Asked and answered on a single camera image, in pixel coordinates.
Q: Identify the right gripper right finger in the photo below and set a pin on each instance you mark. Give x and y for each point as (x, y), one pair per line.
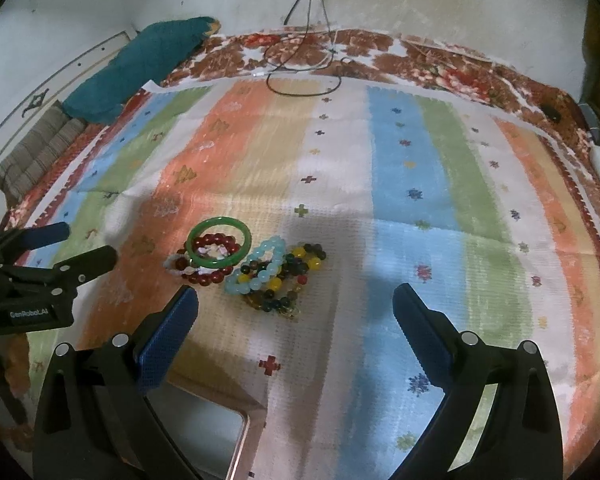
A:
(522, 437)

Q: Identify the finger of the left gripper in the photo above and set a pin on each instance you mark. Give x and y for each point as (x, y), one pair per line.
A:
(16, 242)
(80, 265)

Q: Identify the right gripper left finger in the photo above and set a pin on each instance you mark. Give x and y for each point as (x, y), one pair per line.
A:
(94, 419)

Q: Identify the green jade bangle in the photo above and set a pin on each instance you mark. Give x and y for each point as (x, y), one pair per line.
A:
(217, 250)

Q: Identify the striped grey cushion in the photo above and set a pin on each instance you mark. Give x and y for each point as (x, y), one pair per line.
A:
(34, 155)

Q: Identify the white wooden headboard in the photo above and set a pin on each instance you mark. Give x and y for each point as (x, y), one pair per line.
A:
(27, 108)

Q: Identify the teal quilted pillow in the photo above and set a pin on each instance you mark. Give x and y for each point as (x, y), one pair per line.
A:
(151, 55)

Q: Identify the striped colourful blanket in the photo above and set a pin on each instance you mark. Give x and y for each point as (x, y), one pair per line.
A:
(344, 395)

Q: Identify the small black object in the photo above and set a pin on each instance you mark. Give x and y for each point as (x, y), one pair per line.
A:
(551, 113)

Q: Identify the red floral bedsheet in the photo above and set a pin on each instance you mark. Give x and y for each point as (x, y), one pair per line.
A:
(430, 65)

